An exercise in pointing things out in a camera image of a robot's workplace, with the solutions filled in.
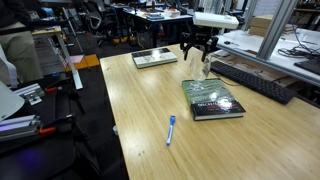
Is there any black keyboard cable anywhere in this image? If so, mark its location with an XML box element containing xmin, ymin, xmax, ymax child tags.
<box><xmin>210</xmin><ymin>71</ymin><xmax>242</xmax><ymax>87</ymax></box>

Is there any orange floor mat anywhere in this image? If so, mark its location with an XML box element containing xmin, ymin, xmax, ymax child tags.
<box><xmin>64</xmin><ymin>53</ymin><xmax>101</xmax><ymax>73</ymax></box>

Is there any blue marker pen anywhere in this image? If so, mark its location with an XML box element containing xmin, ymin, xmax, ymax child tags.
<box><xmin>166</xmin><ymin>115</ymin><xmax>177</xmax><ymax>147</ymax></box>

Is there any white and black flat book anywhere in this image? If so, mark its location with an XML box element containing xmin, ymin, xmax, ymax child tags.
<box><xmin>131</xmin><ymin>47</ymin><xmax>179</xmax><ymax>70</ymax></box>

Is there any large cardboard box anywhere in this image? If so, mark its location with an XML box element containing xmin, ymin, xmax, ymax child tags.
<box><xmin>248</xmin><ymin>25</ymin><xmax>292</xmax><ymax>38</ymax></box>

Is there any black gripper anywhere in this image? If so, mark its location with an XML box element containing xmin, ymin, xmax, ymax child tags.
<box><xmin>179</xmin><ymin>27</ymin><xmax>220</xmax><ymax>64</ymax></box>

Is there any person in khaki trousers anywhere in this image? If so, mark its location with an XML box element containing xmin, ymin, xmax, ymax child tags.
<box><xmin>0</xmin><ymin>0</ymin><xmax>45</xmax><ymax>84</ymax></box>

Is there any black computer keyboard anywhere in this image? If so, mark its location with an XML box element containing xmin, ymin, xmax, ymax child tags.
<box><xmin>209</xmin><ymin>60</ymin><xmax>298</xmax><ymax>106</ymax></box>

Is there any thin aluminium frame post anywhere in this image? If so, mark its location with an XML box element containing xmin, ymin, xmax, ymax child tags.
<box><xmin>201</xmin><ymin>0</ymin><xmax>215</xmax><ymax>14</ymax></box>
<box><xmin>219</xmin><ymin>0</ymin><xmax>233</xmax><ymax>16</ymax></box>
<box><xmin>240</xmin><ymin>0</ymin><xmax>260</xmax><ymax>33</ymax></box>

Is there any small wooden-top table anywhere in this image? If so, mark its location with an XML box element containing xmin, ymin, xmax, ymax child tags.
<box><xmin>0</xmin><ymin>25</ymin><xmax>84</xmax><ymax>91</ymax></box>

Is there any black flat device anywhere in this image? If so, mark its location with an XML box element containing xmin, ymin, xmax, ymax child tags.
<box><xmin>293</xmin><ymin>58</ymin><xmax>320</xmax><ymax>76</ymax></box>

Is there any black cable bundle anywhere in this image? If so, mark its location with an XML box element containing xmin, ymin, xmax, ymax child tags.
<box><xmin>277</xmin><ymin>23</ymin><xmax>320</xmax><ymax>60</ymax></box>

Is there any stack of books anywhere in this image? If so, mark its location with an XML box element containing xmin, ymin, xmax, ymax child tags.
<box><xmin>144</xmin><ymin>12</ymin><xmax>166</xmax><ymax>21</ymax></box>

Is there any thick aluminium frame post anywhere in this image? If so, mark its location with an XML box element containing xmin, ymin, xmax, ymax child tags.
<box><xmin>256</xmin><ymin>0</ymin><xmax>299</xmax><ymax>61</ymax></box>

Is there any small orange-handled clamp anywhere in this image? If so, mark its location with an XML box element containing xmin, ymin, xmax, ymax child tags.
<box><xmin>44</xmin><ymin>78</ymin><xmax>73</xmax><ymax>95</ymax></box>

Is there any clear stemmed glass cup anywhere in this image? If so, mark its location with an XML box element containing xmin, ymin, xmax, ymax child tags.
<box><xmin>188</xmin><ymin>54</ymin><xmax>213</xmax><ymax>91</ymax></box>

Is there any white workbench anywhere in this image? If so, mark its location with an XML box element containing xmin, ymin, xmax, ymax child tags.
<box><xmin>213</xmin><ymin>28</ymin><xmax>320</xmax><ymax>88</ymax></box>

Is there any long aluminium extrusion bar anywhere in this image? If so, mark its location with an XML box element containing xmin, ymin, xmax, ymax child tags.
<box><xmin>0</xmin><ymin>114</ymin><xmax>43</xmax><ymax>143</ymax></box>

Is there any white printed sign board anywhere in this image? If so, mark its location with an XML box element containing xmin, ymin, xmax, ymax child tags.
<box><xmin>33</xmin><ymin>35</ymin><xmax>67</xmax><ymax>78</ymax></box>

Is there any black office chair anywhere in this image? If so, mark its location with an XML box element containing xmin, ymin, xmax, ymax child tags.
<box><xmin>82</xmin><ymin>1</ymin><xmax>117</xmax><ymax>48</ymax></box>

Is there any pink paper sheet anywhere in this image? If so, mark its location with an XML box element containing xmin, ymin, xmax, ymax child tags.
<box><xmin>68</xmin><ymin>54</ymin><xmax>85</xmax><ymax>65</ymax></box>

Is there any white curved panel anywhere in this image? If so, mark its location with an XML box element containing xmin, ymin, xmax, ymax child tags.
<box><xmin>0</xmin><ymin>79</ymin><xmax>26</xmax><ymax>122</ymax></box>

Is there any small black and red item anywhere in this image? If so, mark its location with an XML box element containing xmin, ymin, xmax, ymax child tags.
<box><xmin>223</xmin><ymin>40</ymin><xmax>240</xmax><ymax>47</ymax></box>

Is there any blue-edged desk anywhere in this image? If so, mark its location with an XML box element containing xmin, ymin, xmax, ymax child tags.
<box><xmin>122</xmin><ymin>6</ymin><xmax>244</xmax><ymax>48</ymax></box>

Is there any large orange-handled clamp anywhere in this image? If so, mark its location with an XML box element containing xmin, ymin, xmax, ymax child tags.
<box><xmin>37</xmin><ymin>113</ymin><xmax>76</xmax><ymax>136</ymax></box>

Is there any orange food container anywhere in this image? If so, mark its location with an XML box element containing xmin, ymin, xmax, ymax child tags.
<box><xmin>166</xmin><ymin>7</ymin><xmax>183</xmax><ymax>19</ymax></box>

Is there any small aluminium bracket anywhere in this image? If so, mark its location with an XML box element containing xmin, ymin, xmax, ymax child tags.
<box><xmin>13</xmin><ymin>82</ymin><xmax>46</xmax><ymax>106</ymax></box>

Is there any small cardboard box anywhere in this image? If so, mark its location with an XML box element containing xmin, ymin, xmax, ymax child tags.
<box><xmin>249</xmin><ymin>14</ymin><xmax>295</xmax><ymax>30</ymax></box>

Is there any green hardcover book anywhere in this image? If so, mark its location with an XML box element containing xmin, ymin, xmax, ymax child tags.
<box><xmin>181</xmin><ymin>78</ymin><xmax>247</xmax><ymax>122</ymax></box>

